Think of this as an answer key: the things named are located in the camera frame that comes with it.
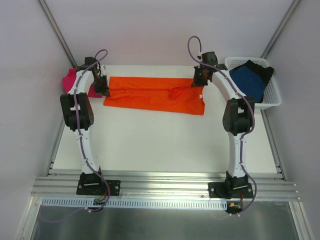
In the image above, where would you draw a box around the orange t shirt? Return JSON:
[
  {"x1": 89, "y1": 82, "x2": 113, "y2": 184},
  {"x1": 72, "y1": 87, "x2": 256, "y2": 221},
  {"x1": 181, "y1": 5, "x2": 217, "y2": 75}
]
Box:
[{"x1": 103, "y1": 76, "x2": 205, "y2": 116}]

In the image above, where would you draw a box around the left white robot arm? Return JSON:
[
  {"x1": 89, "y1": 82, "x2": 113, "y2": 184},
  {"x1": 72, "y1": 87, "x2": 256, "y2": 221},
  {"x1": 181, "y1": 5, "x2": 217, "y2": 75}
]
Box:
[{"x1": 60, "y1": 56, "x2": 110, "y2": 194}]

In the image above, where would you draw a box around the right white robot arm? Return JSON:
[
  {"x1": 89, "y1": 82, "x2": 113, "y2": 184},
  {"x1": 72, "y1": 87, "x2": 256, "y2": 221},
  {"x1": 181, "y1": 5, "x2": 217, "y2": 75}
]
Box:
[{"x1": 192, "y1": 51, "x2": 255, "y2": 200}]

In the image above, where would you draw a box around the pink folded t shirt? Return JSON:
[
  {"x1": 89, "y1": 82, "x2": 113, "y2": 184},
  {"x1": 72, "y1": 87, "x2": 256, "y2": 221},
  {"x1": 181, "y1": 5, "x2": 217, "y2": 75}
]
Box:
[{"x1": 61, "y1": 68, "x2": 102, "y2": 99}]

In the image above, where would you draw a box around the blue t shirt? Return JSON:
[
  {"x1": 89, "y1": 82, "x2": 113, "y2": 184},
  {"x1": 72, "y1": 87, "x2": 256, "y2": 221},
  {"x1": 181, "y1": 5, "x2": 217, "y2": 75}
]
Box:
[{"x1": 229, "y1": 66, "x2": 267, "y2": 103}]

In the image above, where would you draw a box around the black t shirt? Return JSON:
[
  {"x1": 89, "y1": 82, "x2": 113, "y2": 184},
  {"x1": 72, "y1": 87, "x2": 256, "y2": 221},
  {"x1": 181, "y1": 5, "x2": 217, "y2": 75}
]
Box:
[{"x1": 244, "y1": 60, "x2": 274, "y2": 85}]

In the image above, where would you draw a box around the white plastic basket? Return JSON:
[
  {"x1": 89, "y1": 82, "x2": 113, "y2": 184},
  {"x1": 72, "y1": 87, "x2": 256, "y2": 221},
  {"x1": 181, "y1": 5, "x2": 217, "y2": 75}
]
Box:
[{"x1": 224, "y1": 56, "x2": 282, "y2": 110}]

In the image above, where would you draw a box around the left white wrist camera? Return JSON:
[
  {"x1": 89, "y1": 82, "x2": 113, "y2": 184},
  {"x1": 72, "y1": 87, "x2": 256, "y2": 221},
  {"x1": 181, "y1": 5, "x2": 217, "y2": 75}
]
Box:
[{"x1": 100, "y1": 65, "x2": 106, "y2": 76}]

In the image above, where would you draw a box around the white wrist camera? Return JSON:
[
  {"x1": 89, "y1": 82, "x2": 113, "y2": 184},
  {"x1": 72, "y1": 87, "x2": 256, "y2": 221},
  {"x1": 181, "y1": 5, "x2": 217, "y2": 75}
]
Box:
[
  {"x1": 100, "y1": 65, "x2": 106, "y2": 76},
  {"x1": 197, "y1": 51, "x2": 203, "y2": 60}
]

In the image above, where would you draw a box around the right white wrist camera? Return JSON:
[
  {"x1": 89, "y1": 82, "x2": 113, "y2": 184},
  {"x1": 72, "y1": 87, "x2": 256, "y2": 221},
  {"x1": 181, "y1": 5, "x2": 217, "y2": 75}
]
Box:
[{"x1": 197, "y1": 51, "x2": 203, "y2": 60}]

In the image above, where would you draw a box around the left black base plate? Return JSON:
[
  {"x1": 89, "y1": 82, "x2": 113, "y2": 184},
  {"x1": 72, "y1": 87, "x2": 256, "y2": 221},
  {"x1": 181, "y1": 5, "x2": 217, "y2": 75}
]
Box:
[{"x1": 76, "y1": 180, "x2": 121, "y2": 196}]

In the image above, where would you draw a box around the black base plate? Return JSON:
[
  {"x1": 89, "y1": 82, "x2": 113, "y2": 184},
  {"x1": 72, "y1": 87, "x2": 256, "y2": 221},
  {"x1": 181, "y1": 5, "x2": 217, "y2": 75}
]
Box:
[
  {"x1": 76, "y1": 180, "x2": 121, "y2": 196},
  {"x1": 208, "y1": 182, "x2": 254, "y2": 200}
]

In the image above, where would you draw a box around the aluminium mounting rail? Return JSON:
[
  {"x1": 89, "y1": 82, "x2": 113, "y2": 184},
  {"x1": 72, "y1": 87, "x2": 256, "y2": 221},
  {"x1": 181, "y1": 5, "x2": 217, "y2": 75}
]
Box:
[{"x1": 31, "y1": 169, "x2": 302, "y2": 202}]

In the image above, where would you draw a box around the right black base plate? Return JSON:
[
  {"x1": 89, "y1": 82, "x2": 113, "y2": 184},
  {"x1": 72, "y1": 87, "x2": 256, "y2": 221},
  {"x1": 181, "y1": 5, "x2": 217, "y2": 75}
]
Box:
[{"x1": 208, "y1": 182, "x2": 254, "y2": 200}]

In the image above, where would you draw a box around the white slotted cable duct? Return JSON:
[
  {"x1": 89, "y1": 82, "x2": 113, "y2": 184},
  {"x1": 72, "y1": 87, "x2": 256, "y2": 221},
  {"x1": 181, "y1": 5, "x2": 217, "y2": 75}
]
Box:
[{"x1": 41, "y1": 196, "x2": 227, "y2": 210}]

